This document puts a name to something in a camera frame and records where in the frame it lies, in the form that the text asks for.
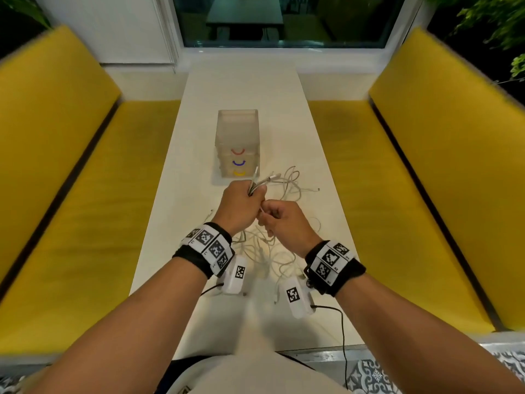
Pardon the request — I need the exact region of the person's left hand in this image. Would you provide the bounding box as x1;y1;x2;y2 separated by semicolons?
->
211;180;267;237

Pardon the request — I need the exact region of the translucent plastic drawer box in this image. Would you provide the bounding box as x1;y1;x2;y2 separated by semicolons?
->
214;109;261;178

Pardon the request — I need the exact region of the yellow bench right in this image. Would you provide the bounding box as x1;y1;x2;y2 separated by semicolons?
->
369;27;525;331

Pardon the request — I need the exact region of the yellow bench backrest cushion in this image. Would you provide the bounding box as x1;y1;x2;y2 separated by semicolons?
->
0;25;122;283

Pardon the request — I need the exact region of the person's left forearm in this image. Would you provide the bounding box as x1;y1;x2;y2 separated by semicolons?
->
24;257;208;394

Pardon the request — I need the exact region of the black marker wristband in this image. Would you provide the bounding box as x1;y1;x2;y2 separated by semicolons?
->
172;222;235;280
303;240;367;298

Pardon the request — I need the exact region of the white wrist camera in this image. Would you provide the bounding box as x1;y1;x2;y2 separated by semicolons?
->
217;254;249;296
278;276;316;320

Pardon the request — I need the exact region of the person's right hand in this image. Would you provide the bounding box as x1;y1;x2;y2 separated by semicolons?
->
257;200;323;259

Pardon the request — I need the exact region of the person's right forearm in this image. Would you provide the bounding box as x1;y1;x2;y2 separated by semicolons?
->
335;273;525;394

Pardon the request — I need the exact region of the person's white shirt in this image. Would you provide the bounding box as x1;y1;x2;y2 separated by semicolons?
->
166;351;349;394

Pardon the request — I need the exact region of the yellow bench seat cushion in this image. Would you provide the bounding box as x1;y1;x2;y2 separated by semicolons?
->
0;100;181;356
308;100;495;335

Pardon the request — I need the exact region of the glass window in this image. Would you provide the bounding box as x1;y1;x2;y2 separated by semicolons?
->
172;0;407;49

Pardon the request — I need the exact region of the white table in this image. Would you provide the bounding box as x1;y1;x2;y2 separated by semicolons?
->
129;63;366;360

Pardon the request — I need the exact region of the green plant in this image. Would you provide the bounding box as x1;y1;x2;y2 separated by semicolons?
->
426;0;525;78
0;0;52;29

